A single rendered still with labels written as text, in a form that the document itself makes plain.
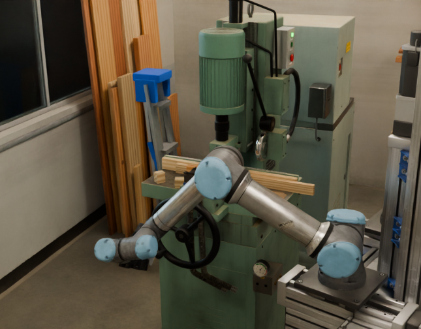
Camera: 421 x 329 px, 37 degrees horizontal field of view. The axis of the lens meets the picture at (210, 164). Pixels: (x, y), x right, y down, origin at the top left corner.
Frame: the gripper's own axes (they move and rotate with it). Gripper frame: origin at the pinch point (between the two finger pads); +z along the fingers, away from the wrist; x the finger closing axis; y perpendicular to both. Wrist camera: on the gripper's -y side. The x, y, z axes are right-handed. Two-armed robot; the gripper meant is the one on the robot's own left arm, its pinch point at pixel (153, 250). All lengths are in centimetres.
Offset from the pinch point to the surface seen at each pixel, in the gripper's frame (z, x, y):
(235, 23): 6, 11, -93
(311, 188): 25, 48, -35
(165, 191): 13.8, -7.6, -23.4
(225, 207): 12.2, 19.8, -21.3
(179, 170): 25.4, -9.2, -34.3
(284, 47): 25, 26, -91
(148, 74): 67, -60, -86
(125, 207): 139, -98, -18
